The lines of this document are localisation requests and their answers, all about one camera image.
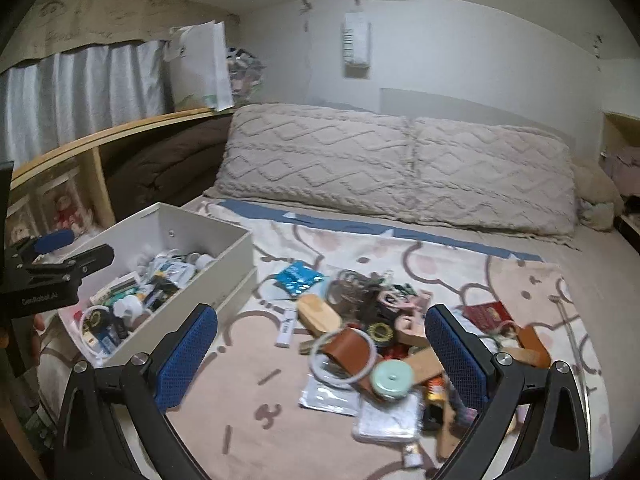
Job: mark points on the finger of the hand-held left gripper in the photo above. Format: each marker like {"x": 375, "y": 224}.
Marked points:
{"x": 55, "y": 241}
{"x": 75, "y": 265}

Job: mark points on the wooden brush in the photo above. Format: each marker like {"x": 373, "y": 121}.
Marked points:
{"x": 320, "y": 315}

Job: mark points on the black round tin gold print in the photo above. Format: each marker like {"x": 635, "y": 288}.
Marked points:
{"x": 381, "y": 333}

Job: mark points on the white storage box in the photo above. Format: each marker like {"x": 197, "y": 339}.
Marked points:
{"x": 200, "y": 245}

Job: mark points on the white box lid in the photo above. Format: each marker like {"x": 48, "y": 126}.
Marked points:
{"x": 240, "y": 292}

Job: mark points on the pink hair claw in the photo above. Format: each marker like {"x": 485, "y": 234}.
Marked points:
{"x": 402, "y": 302}

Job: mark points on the beige plush toy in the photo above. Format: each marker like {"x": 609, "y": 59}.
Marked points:
{"x": 597, "y": 195}

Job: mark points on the pile of pink clothes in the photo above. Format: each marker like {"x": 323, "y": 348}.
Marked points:
{"x": 625, "y": 162}

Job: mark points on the clear box of small things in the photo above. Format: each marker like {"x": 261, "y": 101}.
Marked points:
{"x": 246, "y": 75}

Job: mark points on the beige cartoon curtain valance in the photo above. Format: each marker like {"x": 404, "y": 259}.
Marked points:
{"x": 100, "y": 22}

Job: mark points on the small white orange tube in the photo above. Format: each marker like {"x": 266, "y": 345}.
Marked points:
{"x": 414, "y": 455}

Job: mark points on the white shopping bag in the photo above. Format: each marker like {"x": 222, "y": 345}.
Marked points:
{"x": 200, "y": 67}

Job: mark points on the yellow red small bottle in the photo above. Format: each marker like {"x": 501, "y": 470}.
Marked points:
{"x": 435, "y": 390}

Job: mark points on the beige bed sheet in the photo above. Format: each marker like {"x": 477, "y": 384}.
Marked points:
{"x": 590, "y": 280}

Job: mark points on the clear wrapped pack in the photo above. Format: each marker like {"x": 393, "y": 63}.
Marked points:
{"x": 387, "y": 417}

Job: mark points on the brown leather pouch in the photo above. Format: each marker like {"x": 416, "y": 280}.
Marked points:
{"x": 345, "y": 352}

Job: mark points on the built-in wall shelf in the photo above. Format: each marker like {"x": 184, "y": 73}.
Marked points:
{"x": 622, "y": 170}

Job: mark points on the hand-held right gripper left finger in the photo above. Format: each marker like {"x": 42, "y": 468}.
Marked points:
{"x": 186, "y": 360}

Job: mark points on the flat clear plastic packet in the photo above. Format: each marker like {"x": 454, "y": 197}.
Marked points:
{"x": 327, "y": 397}

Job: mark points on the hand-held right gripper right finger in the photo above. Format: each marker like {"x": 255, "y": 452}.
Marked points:
{"x": 457, "y": 360}

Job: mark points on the long wooden block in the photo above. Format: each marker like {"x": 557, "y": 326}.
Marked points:
{"x": 425, "y": 366}

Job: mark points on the blue foil packet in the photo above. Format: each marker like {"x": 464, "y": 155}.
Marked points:
{"x": 300, "y": 280}

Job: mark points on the mint green round case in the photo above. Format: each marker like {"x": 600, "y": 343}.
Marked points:
{"x": 394, "y": 379}

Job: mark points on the red booklet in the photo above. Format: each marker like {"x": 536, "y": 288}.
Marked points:
{"x": 487, "y": 316}

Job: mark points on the white curtain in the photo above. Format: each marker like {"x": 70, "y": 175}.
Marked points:
{"x": 85, "y": 95}

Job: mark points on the grey headboard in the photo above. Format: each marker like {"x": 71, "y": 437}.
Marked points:
{"x": 465, "y": 105}

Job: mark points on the wooden shelf unit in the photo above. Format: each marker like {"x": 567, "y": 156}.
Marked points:
{"x": 90, "y": 135}

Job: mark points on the brown comforter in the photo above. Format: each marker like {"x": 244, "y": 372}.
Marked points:
{"x": 165, "y": 165}

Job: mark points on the red plush doll clear case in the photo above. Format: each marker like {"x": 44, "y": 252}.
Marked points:
{"x": 67, "y": 212}

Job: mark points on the white usb stick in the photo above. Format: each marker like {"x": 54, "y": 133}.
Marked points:
{"x": 285, "y": 330}

